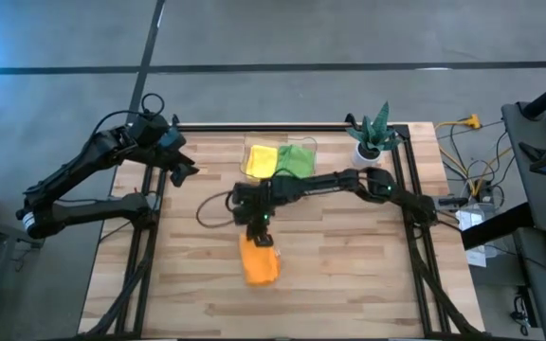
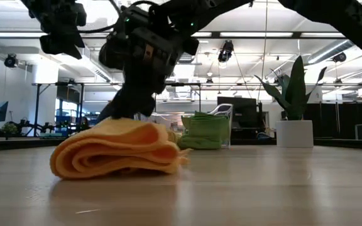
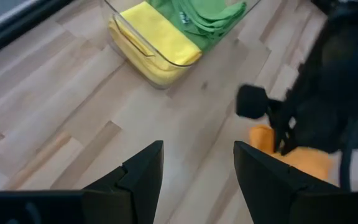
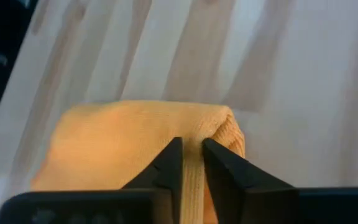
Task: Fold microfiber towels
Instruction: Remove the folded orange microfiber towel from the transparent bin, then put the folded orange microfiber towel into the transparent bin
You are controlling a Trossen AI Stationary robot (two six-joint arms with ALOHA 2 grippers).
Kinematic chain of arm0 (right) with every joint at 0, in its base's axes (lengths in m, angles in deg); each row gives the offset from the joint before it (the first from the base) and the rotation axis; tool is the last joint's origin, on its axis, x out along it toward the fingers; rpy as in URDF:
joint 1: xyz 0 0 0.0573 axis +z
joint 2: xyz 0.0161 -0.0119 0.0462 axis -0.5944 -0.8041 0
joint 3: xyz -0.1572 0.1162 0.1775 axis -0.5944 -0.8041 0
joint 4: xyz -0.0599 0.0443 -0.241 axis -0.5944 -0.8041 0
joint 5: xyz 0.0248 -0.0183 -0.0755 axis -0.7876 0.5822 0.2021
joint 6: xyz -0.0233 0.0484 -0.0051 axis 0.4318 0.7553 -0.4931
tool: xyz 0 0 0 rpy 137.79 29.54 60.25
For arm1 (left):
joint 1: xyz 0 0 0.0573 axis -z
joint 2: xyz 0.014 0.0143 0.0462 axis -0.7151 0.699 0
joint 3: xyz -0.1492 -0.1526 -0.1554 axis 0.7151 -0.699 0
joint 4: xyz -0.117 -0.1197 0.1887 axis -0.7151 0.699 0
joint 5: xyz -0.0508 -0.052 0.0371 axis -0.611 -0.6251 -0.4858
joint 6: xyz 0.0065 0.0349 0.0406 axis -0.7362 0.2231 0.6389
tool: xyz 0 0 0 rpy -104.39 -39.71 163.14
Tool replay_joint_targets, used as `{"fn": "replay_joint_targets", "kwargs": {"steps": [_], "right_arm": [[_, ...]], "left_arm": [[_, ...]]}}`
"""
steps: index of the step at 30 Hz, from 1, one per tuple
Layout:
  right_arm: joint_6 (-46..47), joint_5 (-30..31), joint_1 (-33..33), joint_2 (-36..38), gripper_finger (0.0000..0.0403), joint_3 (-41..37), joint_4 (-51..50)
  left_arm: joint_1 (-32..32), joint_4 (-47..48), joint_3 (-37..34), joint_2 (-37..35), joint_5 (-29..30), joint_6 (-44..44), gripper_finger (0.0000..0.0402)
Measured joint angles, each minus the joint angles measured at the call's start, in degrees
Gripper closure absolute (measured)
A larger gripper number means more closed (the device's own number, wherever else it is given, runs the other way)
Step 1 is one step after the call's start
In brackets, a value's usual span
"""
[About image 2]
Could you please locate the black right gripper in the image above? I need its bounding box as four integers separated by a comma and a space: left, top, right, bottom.
97, 40, 176, 122

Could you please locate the orange microfiber towel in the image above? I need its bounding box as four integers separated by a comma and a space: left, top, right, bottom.
49, 117, 190, 180

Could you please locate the green microfiber towel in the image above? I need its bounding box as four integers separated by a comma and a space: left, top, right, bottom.
180, 111, 231, 141

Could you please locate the tall black background table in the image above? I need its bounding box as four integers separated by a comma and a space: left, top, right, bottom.
31, 82, 86, 138
165, 82, 202, 113

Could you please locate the black ceiling spotlight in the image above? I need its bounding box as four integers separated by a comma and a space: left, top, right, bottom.
332, 51, 348, 64
217, 40, 234, 63
4, 53, 19, 68

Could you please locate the clear plastic bin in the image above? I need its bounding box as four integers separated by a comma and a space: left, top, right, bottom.
151, 103, 234, 149

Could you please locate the black computer monitor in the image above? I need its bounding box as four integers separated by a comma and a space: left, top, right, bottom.
217, 96, 260, 131

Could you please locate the small bushy green plant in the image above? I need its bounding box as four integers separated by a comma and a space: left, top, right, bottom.
1, 122, 18, 136

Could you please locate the green succulent plant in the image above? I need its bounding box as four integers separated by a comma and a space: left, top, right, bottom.
254, 55, 328, 122

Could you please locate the black office partition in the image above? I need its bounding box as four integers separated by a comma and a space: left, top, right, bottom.
303, 94, 362, 141

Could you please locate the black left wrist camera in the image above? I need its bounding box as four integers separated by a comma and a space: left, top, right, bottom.
39, 33, 85, 60

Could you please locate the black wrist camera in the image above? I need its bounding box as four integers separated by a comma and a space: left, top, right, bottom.
39, 33, 85, 60
129, 28, 185, 68

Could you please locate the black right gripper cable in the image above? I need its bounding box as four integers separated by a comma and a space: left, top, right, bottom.
77, 0, 158, 34

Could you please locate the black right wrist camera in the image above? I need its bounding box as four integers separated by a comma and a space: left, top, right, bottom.
129, 28, 185, 68

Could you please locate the black aluminium table frame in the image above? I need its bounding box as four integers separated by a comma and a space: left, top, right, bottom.
0, 137, 362, 153

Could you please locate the black overhead light rail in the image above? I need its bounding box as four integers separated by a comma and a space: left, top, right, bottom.
0, 30, 347, 40

